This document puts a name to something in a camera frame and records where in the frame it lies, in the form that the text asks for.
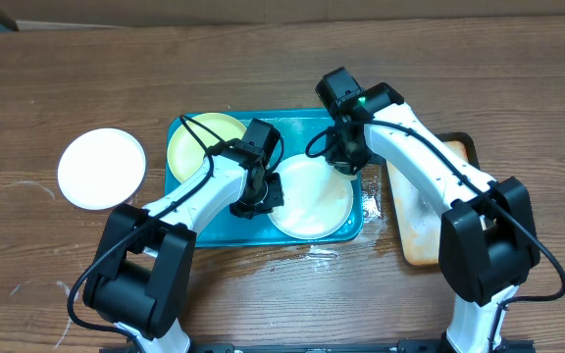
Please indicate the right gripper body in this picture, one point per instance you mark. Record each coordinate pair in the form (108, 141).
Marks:
(347, 158)

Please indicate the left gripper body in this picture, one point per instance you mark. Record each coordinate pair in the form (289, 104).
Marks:
(270, 196)

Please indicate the white plate with crumbs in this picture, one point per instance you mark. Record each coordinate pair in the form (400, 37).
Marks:
(317, 199)

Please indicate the yellow plate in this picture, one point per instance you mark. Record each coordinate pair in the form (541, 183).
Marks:
(184, 155)

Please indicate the white plate with brown sauce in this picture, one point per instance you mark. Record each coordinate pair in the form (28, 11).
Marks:
(101, 169)

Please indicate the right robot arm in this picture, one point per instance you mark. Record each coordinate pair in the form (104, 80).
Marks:
(487, 240)

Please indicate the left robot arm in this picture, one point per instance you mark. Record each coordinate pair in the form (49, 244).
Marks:
(138, 279)

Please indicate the teal plastic tray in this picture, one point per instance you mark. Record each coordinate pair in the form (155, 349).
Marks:
(297, 127)

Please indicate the black tray with soapy water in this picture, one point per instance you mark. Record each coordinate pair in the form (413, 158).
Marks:
(415, 220)

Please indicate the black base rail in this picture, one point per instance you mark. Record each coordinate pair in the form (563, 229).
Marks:
(402, 346)

